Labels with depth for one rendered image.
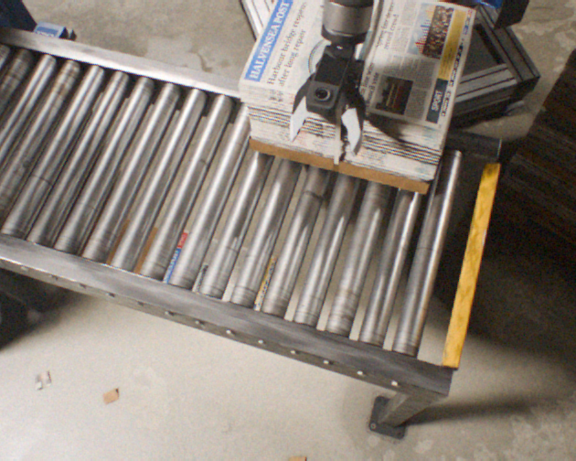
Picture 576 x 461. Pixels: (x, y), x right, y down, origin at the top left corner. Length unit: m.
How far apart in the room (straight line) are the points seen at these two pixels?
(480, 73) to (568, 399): 1.09
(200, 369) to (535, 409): 1.05
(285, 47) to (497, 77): 1.17
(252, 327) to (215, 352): 0.84
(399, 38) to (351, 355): 0.58
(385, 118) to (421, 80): 0.10
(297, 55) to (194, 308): 0.51
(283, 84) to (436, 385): 0.60
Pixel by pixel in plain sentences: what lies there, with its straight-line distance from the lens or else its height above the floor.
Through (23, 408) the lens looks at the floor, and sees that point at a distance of 2.11.
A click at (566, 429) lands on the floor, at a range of 2.00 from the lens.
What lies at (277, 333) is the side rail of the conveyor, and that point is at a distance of 1.09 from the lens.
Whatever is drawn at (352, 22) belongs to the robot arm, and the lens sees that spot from 0.89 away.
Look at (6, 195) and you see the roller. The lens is 1.38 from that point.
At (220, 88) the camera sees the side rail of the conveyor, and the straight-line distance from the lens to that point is 1.35.
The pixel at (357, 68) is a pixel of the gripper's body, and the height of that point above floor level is 1.11.
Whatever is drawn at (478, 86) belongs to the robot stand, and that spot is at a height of 0.23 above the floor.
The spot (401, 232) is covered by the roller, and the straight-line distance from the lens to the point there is 1.16.
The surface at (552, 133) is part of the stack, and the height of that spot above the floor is 0.54.
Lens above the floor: 1.86
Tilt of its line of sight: 67 degrees down
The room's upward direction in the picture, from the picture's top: 9 degrees counter-clockwise
